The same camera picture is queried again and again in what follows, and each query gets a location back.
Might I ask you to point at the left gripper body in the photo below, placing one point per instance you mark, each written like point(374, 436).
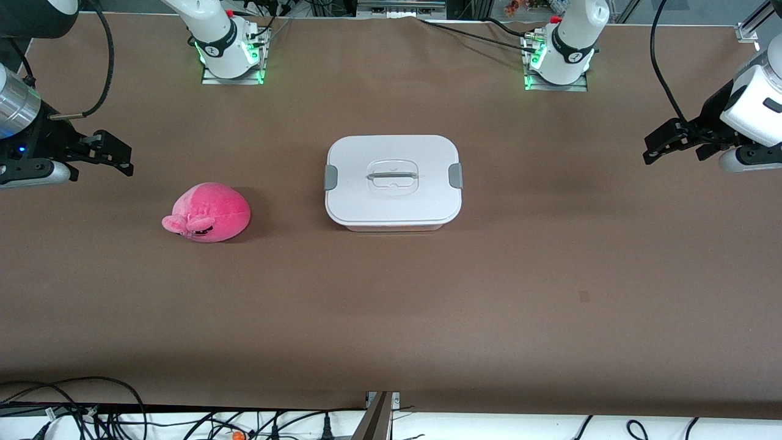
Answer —
point(712, 116)

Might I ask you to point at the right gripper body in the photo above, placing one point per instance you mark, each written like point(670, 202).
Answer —
point(38, 139)

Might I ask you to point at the pink plush toy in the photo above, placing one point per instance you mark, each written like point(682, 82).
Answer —
point(214, 208)

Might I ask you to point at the white box lid grey clips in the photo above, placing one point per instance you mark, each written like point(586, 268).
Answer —
point(391, 205)

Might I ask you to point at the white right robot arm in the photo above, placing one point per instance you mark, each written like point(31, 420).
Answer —
point(217, 36)

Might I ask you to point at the translucent plastic storage box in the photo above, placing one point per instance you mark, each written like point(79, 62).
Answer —
point(391, 227)

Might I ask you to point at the brown table cover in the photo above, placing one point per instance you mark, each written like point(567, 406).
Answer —
point(427, 318)

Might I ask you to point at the aluminium frame profile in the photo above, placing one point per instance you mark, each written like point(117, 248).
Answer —
point(754, 21)

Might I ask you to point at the metal frame bracket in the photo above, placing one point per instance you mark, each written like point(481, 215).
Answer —
point(400, 6)

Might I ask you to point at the camera mount post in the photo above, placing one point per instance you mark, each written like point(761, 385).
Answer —
point(376, 425)

